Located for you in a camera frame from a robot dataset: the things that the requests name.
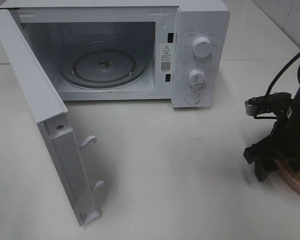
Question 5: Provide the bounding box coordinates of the white lower timer knob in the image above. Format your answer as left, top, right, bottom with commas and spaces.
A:
188, 69, 207, 88

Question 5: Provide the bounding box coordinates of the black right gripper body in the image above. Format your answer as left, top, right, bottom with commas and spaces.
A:
243, 99, 300, 165

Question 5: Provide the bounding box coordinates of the white upper power knob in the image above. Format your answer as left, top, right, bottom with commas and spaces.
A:
192, 36, 213, 59

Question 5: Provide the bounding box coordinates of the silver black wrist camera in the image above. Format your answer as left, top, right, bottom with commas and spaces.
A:
244, 92, 292, 117

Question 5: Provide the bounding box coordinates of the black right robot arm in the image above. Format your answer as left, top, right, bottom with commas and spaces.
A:
243, 65, 300, 182

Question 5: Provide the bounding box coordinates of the white microwave door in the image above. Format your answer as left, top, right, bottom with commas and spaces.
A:
0, 9, 104, 226

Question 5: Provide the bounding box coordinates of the glass microwave turntable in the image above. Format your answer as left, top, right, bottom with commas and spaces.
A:
60, 41, 153, 89

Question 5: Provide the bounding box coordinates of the pink round plate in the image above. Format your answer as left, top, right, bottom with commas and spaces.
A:
275, 160, 300, 194

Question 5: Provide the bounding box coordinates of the white microwave oven body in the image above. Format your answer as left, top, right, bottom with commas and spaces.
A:
0, 0, 230, 108

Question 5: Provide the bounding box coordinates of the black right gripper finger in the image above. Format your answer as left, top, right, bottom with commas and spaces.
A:
254, 159, 279, 182

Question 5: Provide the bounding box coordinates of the round white door button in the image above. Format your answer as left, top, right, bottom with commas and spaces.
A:
185, 92, 201, 104

